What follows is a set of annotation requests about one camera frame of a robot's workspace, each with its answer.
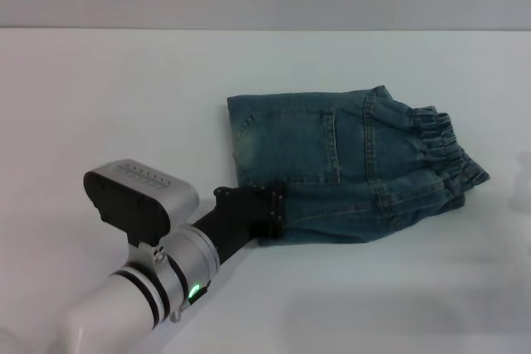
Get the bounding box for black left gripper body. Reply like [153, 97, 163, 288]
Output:
[192, 185, 271, 267]

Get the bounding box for blue denim shorts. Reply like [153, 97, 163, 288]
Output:
[226, 85, 491, 247]

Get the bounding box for left arm cable with connector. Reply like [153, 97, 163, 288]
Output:
[168, 280, 212, 324]

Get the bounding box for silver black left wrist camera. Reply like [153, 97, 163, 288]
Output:
[82, 158, 200, 248]

